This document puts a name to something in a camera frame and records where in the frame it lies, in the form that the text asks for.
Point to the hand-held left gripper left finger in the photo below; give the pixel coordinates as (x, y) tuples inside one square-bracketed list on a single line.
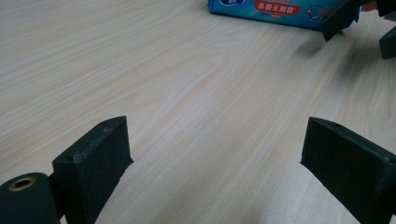
[(90, 174)]

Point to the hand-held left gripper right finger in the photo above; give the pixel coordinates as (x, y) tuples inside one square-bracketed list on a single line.
[(351, 168)]

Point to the blue wet wipes pack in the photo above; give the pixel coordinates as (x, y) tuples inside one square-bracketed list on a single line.
[(249, 14)]

